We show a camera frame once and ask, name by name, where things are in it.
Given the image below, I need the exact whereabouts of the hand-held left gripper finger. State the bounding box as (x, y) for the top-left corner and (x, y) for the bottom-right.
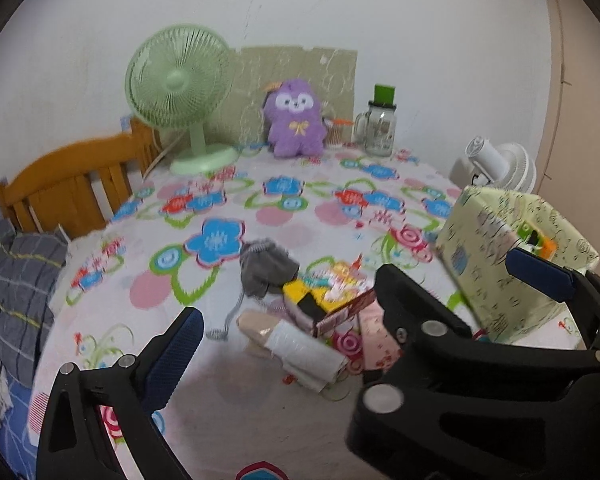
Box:
(35, 306), (205, 480)

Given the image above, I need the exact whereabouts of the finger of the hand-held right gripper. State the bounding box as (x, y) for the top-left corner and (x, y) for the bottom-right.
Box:
(346, 262), (600, 480)
(506, 248), (600, 361)

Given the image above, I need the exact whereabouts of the green tissue packet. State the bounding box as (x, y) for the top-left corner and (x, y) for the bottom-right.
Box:
(517, 226), (558, 259)

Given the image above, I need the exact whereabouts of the yellow printed box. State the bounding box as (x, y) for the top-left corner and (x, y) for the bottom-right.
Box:
(436, 184), (600, 346)

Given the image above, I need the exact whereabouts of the pink cartoon card packet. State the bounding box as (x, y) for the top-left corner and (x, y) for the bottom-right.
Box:
(356, 304), (407, 374)

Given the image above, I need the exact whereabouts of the red-edged printed packet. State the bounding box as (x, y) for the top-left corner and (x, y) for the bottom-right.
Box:
(311, 290), (377, 339)

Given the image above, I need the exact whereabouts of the beige folded cloth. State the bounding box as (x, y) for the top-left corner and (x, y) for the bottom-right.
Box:
(236, 309), (283, 356)

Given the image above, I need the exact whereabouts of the colourful printed packet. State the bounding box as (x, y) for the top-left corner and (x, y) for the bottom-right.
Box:
(305, 256), (377, 307)

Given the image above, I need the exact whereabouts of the white floor fan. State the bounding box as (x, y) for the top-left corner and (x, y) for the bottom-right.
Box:
(450, 135), (537, 196)

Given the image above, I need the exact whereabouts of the white folded cloth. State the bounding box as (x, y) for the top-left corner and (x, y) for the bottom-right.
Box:
(270, 322), (347, 392)

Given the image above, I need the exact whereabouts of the grey sock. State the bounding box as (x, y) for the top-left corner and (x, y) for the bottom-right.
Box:
(239, 238), (301, 299)

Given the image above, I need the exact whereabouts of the beige door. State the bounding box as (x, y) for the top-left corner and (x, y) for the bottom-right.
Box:
(540, 0), (600, 281)

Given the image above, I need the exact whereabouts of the grey plaid pillow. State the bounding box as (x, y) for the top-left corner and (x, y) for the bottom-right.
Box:
(0, 219), (72, 387)

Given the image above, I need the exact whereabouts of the glass jar mug green lid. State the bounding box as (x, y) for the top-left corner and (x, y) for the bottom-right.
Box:
(352, 84), (399, 157)

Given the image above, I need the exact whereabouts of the swab container orange lid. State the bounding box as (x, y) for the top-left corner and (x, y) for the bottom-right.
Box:
(324, 115), (356, 150)

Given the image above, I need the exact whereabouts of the purple plush toy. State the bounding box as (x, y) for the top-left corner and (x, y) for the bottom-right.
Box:
(262, 77), (329, 159)

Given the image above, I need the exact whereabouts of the wooden bed headboard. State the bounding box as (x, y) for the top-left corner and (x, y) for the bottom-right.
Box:
(0, 119), (163, 241)

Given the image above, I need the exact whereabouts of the green desk fan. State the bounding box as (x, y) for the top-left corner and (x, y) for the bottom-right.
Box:
(125, 24), (239, 176)

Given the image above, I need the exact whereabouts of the green printed cardboard sheet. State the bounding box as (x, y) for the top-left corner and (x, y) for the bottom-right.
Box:
(215, 46), (359, 153)

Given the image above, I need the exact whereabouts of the grey coiled cord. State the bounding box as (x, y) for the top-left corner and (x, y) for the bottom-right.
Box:
(206, 287), (247, 342)

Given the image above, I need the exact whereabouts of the white fan cable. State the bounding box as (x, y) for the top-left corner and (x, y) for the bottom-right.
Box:
(144, 127), (182, 182)

